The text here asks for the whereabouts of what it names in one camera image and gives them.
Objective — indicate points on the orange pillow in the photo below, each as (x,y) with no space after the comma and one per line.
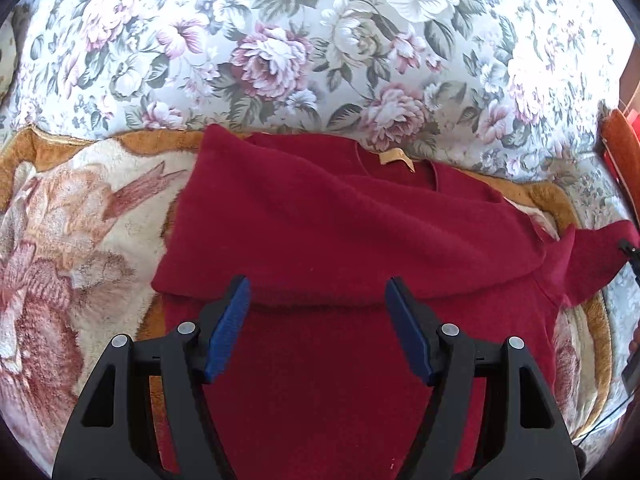
(622,155)

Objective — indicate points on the orange rose print plush blanket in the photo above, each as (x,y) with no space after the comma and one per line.
(75,240)

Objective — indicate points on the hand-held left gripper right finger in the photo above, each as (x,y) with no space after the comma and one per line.
(407,327)

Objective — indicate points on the red glossy bag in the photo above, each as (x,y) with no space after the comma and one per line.
(632,119)

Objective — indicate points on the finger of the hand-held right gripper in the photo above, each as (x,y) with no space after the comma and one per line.
(631,256)

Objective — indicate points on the floral bedsheet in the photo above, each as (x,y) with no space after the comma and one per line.
(300,35)

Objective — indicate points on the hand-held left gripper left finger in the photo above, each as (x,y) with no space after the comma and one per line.
(227,327)

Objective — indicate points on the red knit sweater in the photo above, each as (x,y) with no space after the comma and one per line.
(325,220)

